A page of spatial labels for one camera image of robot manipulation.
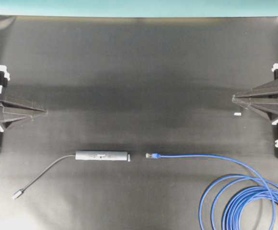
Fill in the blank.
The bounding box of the grey USB hub with cable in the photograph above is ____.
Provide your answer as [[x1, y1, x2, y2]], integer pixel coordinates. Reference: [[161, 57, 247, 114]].
[[12, 150, 131, 200]]

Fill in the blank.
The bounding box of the blue LAN cable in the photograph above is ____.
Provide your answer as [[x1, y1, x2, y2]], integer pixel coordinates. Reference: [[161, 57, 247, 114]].
[[145, 152, 278, 230]]

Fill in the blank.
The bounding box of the black table mat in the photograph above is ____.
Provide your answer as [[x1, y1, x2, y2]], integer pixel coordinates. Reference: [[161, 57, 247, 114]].
[[0, 16, 278, 230]]

